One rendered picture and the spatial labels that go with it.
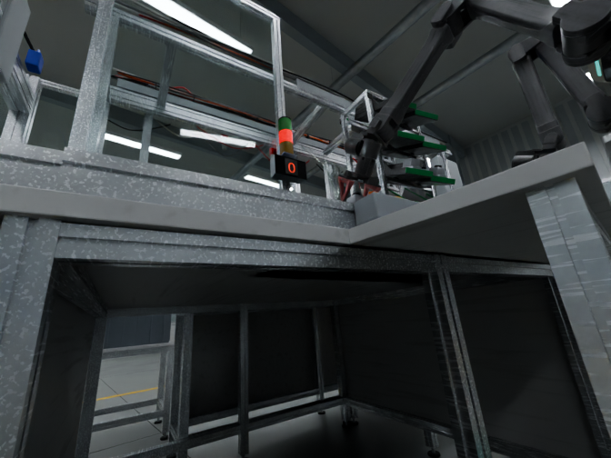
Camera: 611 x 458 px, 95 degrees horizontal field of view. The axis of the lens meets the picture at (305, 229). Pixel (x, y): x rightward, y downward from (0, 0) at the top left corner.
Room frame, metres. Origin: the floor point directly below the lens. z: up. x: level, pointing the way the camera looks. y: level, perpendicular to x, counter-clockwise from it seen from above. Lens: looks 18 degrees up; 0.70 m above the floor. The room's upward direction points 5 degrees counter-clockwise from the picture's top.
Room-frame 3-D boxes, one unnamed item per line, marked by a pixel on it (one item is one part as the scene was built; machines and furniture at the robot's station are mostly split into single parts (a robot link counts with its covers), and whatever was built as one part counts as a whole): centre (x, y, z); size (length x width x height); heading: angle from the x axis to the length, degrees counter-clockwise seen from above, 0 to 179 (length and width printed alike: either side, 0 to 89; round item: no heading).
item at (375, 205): (0.65, -0.22, 0.93); 0.21 x 0.07 x 0.06; 123
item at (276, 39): (0.90, 0.06, 1.46); 0.03 x 0.03 x 1.00; 33
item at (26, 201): (1.25, 0.06, 0.84); 1.50 x 1.41 x 0.03; 123
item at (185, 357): (2.39, -0.10, 0.43); 2.20 x 0.38 x 0.86; 123
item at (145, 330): (2.25, 1.46, 0.73); 0.62 x 0.42 x 0.23; 123
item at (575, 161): (0.81, -0.40, 0.84); 0.90 x 0.70 x 0.03; 131
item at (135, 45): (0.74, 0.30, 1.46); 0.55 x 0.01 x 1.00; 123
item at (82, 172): (0.60, -0.03, 0.91); 0.89 x 0.06 x 0.11; 123
